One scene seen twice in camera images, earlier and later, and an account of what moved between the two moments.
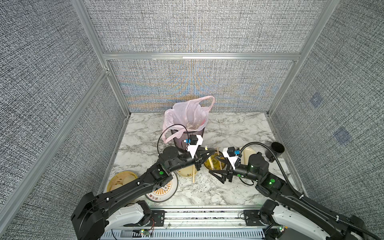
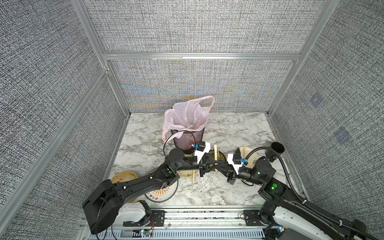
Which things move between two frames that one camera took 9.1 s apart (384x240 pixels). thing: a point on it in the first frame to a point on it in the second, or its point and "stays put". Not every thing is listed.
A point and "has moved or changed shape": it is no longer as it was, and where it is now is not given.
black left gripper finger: x=207 y=152 to x=218 y=163
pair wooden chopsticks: x=212 y=166 has moved or changed shape
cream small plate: x=187 y=171 stays put
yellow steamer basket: x=120 y=179 stays put
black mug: x=277 y=148 stays put
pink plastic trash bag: x=191 y=115 stays put
